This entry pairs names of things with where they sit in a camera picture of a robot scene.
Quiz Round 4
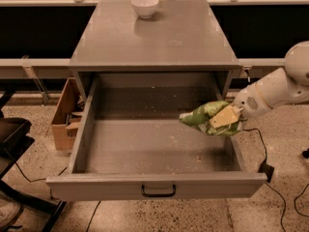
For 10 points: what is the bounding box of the black power adapter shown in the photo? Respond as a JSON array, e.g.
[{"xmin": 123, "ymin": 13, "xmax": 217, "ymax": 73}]
[{"xmin": 259, "ymin": 161, "xmax": 274, "ymax": 183}]

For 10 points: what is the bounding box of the grey open top drawer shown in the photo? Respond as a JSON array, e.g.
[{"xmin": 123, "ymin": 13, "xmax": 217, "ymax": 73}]
[{"xmin": 46, "ymin": 72, "xmax": 267, "ymax": 201}]

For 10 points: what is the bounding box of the white ceramic bowl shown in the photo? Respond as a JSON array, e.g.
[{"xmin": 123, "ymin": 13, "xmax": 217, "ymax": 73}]
[{"xmin": 131, "ymin": 0, "xmax": 158, "ymax": 18}]

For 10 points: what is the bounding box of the black power cable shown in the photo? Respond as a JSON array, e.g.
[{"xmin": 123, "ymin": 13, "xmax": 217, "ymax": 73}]
[{"xmin": 240, "ymin": 69, "xmax": 288, "ymax": 232}]

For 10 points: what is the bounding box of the black chair base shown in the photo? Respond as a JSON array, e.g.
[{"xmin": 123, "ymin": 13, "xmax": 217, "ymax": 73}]
[{"xmin": 1, "ymin": 92, "xmax": 67, "ymax": 232}]

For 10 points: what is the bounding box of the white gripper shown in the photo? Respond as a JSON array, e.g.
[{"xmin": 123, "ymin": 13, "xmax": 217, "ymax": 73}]
[{"xmin": 210, "ymin": 83, "xmax": 271, "ymax": 129}]

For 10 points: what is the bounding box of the grey railing beam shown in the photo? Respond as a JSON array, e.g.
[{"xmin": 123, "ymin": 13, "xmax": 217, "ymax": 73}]
[{"xmin": 0, "ymin": 59, "xmax": 71, "ymax": 79}]

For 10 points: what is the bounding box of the black floor cable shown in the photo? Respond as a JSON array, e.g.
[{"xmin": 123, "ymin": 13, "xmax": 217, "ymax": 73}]
[
  {"xmin": 14, "ymin": 161, "xmax": 68, "ymax": 201},
  {"xmin": 293, "ymin": 182, "xmax": 309, "ymax": 218}
]

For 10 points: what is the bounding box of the black floor cable right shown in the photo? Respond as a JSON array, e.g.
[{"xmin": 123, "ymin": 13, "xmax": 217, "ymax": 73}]
[{"xmin": 293, "ymin": 182, "xmax": 309, "ymax": 218}]

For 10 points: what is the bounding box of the brown cardboard box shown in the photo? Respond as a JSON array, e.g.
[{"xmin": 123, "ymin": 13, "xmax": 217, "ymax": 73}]
[{"xmin": 51, "ymin": 77, "xmax": 84, "ymax": 151}]

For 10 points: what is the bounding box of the green jalapeno chip bag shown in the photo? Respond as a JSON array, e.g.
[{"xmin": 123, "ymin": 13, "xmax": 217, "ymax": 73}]
[{"xmin": 179, "ymin": 101, "xmax": 242, "ymax": 136}]

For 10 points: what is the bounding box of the black floor cable left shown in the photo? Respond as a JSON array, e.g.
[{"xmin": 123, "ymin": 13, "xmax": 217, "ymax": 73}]
[{"xmin": 14, "ymin": 161, "xmax": 68, "ymax": 201}]

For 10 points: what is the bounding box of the grey metal cabinet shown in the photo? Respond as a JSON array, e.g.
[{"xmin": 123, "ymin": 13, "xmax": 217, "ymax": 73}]
[{"xmin": 69, "ymin": 0, "xmax": 241, "ymax": 102}]

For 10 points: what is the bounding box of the black drawer handle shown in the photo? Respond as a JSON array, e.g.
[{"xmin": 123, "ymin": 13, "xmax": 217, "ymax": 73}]
[{"xmin": 141, "ymin": 185, "xmax": 177, "ymax": 198}]

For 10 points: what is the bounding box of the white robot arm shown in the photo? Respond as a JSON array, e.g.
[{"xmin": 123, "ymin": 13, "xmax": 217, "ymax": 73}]
[{"xmin": 210, "ymin": 42, "xmax": 309, "ymax": 129}]

